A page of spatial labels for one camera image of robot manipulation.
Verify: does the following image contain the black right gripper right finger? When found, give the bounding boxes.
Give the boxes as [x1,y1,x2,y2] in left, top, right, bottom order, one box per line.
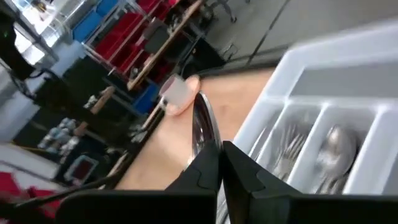
[222,140,302,224]

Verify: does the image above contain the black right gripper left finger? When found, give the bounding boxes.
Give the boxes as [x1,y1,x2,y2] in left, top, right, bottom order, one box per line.
[164,139,223,194]

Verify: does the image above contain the silver spoon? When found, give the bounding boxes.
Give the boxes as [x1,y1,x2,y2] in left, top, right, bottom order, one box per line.
[190,90,229,224]
[310,155,351,195]
[313,123,358,194]

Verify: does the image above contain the white mug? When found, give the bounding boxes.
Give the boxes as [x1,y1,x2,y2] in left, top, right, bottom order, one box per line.
[159,75,194,109]

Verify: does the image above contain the blue storage bin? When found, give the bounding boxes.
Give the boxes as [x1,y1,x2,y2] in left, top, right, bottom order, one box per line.
[132,82,162,115]
[72,0,119,44]

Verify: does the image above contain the white cutlery tray grey liners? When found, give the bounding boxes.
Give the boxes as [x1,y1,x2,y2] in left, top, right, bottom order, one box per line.
[232,18,398,196]

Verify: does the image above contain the white bottles cluster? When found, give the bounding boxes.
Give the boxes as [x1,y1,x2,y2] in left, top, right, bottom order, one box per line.
[36,117,80,157]

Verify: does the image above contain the shelf rack with red bins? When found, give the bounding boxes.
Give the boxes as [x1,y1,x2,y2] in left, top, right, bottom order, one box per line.
[83,0,200,91]

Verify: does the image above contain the office chair base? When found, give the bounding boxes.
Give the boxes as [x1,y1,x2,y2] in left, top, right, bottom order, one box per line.
[203,0,251,24]

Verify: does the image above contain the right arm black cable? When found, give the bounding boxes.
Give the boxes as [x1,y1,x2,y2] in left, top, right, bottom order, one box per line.
[0,173,125,217]

